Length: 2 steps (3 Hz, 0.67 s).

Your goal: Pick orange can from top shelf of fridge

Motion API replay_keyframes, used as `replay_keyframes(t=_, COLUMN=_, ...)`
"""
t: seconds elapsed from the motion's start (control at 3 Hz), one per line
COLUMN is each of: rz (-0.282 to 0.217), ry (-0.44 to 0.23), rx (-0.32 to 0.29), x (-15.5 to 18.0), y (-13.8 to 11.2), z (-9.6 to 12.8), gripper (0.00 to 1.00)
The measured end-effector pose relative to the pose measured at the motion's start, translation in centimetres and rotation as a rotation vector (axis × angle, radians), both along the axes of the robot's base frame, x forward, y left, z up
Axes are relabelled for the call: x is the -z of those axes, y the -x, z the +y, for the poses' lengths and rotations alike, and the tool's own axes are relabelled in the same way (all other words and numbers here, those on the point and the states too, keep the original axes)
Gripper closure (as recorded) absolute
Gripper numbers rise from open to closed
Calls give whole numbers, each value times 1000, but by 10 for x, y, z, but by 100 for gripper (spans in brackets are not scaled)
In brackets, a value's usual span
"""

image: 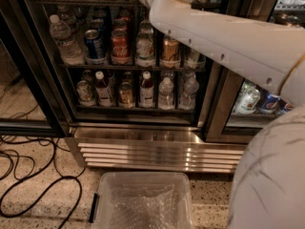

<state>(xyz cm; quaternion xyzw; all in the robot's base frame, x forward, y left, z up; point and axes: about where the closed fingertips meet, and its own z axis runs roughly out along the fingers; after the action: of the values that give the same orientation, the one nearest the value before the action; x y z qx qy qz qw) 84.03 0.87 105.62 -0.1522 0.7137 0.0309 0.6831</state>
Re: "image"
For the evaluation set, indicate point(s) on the gold orange soda can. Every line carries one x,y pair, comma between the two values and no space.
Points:
170,55

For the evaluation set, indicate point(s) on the blue pepsi can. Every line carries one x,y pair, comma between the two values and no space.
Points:
268,103
285,108
95,45

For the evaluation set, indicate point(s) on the clear water bottle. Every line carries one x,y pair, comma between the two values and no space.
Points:
65,41

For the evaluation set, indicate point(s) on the white green soda can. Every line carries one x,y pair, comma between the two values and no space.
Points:
144,55

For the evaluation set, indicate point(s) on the brown tea bottle right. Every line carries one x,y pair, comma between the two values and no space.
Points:
146,90

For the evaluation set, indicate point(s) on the stainless fridge vent grille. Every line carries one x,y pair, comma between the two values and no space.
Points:
190,157

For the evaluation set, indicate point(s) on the gold can bottom shelf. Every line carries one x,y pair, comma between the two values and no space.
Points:
126,97

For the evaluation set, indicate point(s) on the brown tea bottle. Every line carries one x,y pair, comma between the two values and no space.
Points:
146,90
104,90

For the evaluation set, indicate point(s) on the small water bottle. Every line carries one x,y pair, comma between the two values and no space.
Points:
165,96
187,97

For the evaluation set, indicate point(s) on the blue Pepsi can far right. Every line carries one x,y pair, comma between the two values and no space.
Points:
285,108

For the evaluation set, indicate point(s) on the small water bottle right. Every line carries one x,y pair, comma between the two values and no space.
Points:
187,97

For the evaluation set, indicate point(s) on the open glass fridge door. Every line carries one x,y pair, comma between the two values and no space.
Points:
30,102

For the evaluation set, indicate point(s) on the green can bottom shelf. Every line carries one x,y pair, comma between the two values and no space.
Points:
85,93

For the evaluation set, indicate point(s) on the brown tea bottle left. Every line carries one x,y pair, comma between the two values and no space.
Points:
104,90

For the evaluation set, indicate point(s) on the clear plastic storage bin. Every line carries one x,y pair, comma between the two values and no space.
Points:
142,200

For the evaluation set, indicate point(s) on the white green can right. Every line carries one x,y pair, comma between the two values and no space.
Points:
247,99

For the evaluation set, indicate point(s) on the small water bottle left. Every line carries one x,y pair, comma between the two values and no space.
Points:
165,96

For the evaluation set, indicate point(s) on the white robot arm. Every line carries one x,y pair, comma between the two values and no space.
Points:
268,190

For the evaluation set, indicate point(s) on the green silver soda can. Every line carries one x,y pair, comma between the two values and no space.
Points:
194,59

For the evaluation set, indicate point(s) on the red Coca-Cola can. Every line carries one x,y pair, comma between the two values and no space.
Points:
121,50

